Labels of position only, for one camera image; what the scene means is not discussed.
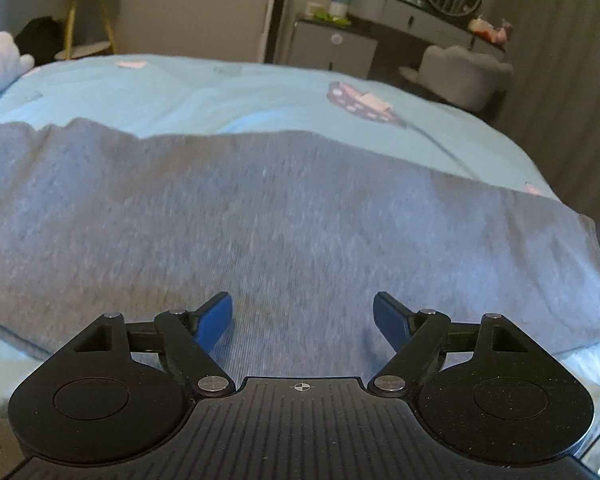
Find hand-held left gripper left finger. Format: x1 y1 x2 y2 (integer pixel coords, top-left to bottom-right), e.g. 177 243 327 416
65 291 235 397

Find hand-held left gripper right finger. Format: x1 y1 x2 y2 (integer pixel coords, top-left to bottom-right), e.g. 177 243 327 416
370 291 538 397

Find grey pants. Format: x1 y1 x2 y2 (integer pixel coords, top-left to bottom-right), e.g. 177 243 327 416
0 117 600 378

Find light blue printed bed sheet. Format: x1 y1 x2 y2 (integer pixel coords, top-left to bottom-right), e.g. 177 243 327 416
0 52 600 418

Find grey shell-back chair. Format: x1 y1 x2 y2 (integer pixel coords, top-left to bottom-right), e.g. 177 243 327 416
399 44 515 111

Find grey bedside cabinet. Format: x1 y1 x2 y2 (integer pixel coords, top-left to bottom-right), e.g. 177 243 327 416
286 17 381 80

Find grey dressing table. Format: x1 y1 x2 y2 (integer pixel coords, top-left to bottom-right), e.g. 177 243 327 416
350 0 508 61

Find green leafy item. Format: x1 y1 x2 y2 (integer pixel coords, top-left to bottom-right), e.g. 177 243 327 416
312 10 352 25

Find grey curtain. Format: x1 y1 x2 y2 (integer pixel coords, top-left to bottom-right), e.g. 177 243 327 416
490 0 600 221

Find black bag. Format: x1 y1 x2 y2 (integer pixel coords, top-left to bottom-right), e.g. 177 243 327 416
14 16 68 67

